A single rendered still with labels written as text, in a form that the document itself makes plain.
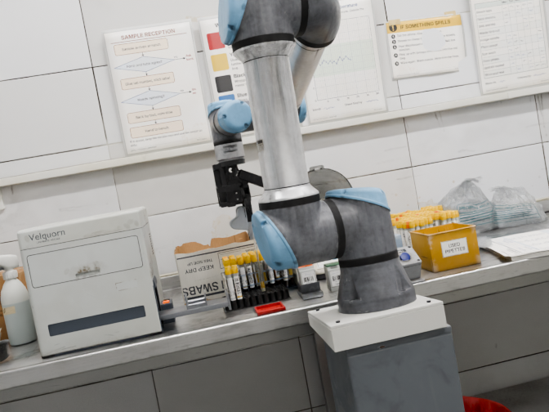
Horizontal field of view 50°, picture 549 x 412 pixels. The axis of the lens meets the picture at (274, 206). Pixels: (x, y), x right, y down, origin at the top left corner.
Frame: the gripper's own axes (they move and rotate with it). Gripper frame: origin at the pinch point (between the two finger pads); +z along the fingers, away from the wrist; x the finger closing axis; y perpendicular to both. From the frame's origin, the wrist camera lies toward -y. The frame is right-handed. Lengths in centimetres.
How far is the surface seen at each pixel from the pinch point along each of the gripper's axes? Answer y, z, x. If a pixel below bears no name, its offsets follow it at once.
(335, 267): -18.7, 12.0, 6.2
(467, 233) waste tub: -53, 9, 11
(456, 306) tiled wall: -75, 45, -51
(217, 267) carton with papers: 10.1, 8.9, -16.3
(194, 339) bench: 19.5, 19.7, 17.0
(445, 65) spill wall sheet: -86, -42, -50
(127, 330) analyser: 34.5, 15.2, 13.0
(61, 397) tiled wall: 68, 46, -51
